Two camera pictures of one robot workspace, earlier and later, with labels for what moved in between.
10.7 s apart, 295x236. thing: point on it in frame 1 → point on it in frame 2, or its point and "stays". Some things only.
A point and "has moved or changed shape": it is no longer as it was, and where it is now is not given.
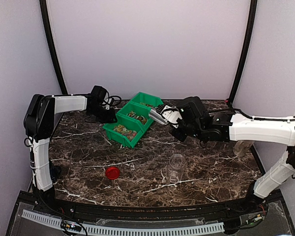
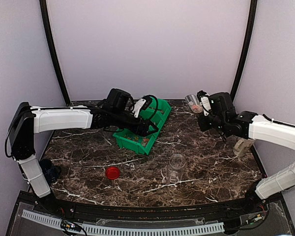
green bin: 136,113 has moved or changed shape
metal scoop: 155,114 has moved or changed shape
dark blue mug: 55,171 stays
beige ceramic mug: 241,148 stays
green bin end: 148,99 has moved or changed shape
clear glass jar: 176,166 stays
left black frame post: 51,46 stays
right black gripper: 181,137 → 204,126
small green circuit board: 71,226 stays
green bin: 123,133 has moved or changed shape
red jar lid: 112,173 stays
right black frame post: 253,7 stays
